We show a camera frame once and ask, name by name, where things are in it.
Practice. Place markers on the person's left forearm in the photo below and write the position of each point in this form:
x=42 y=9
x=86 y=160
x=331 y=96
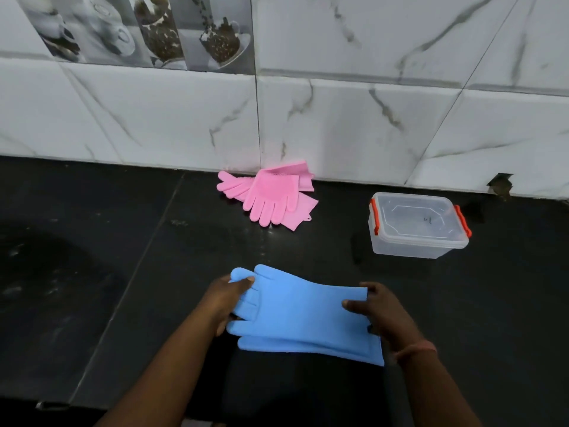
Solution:
x=164 y=373

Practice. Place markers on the blue silicone glove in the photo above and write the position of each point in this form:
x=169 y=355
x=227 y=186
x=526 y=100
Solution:
x=311 y=351
x=298 y=311

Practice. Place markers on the person's left hand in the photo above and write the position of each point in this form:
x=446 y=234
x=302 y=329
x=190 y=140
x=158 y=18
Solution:
x=218 y=300

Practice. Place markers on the person's right thumb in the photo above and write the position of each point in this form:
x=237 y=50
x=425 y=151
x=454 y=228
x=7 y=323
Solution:
x=355 y=306

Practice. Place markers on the orange lid latch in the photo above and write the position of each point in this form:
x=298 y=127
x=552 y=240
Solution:
x=375 y=216
x=463 y=221

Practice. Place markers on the pink wristband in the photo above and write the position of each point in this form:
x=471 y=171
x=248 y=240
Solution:
x=415 y=349

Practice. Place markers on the pink silicone glove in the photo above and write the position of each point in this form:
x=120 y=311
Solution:
x=272 y=195
x=231 y=184

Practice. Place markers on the clear container lid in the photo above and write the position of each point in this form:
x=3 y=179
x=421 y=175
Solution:
x=415 y=217

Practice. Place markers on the person's right forearm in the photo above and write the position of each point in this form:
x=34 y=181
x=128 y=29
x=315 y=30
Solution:
x=433 y=391

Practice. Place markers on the clear plastic container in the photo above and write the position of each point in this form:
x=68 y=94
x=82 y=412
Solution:
x=413 y=246

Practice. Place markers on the person's left thumb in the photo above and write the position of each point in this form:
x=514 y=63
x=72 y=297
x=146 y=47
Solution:
x=240 y=283

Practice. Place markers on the person's right hand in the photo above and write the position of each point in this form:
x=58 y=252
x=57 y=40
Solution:
x=389 y=317

